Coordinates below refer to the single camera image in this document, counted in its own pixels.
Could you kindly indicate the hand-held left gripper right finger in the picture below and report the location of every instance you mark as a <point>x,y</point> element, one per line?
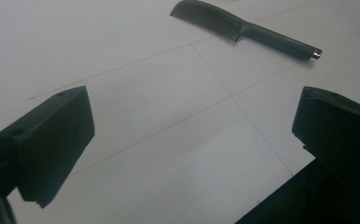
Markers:
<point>339,137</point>

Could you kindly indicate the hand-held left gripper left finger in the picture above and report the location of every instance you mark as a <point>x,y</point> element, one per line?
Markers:
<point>49,143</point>

